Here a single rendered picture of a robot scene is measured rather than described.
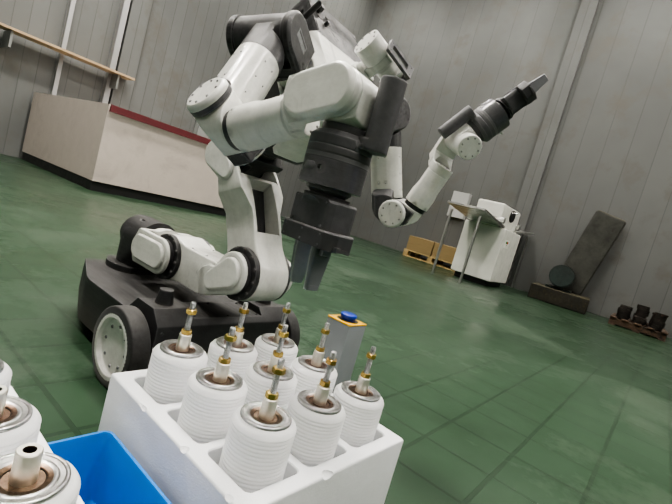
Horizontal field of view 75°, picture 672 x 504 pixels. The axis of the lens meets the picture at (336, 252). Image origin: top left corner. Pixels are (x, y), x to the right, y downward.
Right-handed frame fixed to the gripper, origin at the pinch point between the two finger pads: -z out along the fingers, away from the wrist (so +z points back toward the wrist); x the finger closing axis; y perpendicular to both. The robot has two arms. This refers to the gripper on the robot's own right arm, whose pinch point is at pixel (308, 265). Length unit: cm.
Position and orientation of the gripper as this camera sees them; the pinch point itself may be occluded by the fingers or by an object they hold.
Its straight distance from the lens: 60.8
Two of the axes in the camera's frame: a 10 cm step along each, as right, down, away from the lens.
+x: 6.3, 2.5, -7.3
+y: 7.3, 1.4, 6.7
